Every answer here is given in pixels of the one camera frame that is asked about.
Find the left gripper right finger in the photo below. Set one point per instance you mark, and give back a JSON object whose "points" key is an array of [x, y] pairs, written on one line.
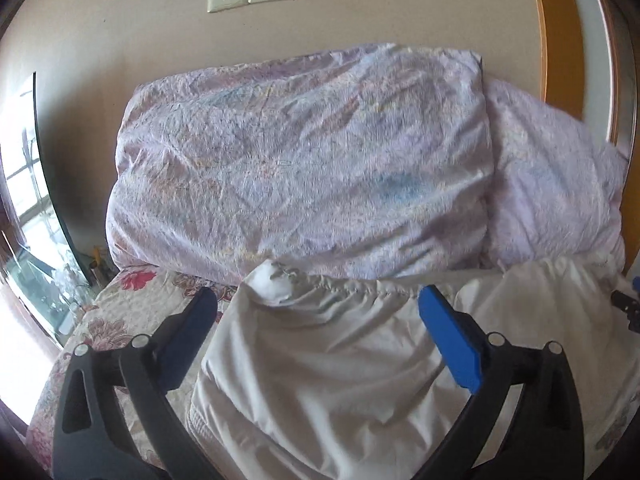
{"points": [[522, 419]]}

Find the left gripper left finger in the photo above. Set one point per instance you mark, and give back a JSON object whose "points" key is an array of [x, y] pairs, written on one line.
{"points": [[91, 438]]}

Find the beige quilted down jacket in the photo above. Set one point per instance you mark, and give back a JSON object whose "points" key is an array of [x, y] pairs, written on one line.
{"points": [[310, 377]]}

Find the lilac pillow on right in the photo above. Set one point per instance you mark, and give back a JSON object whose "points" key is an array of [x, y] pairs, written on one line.
{"points": [[556, 189]]}

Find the cluttered items beside bed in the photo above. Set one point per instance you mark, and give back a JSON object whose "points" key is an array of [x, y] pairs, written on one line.
{"points": [[81, 277]]}

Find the large lilac folded duvet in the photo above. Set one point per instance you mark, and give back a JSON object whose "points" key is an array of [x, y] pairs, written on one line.
{"points": [[368, 162]]}

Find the window with dark frame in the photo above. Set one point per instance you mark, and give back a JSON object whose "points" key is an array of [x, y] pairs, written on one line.
{"points": [[36, 228]]}

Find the orange wooden wardrobe frame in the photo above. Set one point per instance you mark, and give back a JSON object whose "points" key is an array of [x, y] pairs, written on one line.
{"points": [[588, 67]]}

